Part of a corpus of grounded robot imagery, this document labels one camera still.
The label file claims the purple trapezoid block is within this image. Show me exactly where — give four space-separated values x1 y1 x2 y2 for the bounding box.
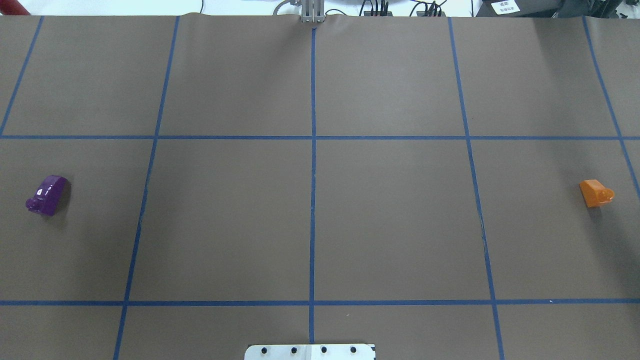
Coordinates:
25 175 68 217

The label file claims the orange trapezoid block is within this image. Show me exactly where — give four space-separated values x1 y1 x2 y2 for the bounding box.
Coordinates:
578 179 615 208

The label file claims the red cylinder tube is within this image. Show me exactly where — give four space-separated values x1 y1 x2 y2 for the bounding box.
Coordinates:
0 0 31 16

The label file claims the aluminium frame post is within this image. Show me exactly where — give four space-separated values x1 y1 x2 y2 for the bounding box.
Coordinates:
297 0 326 24

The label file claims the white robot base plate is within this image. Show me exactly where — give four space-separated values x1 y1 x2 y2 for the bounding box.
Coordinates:
244 343 377 360

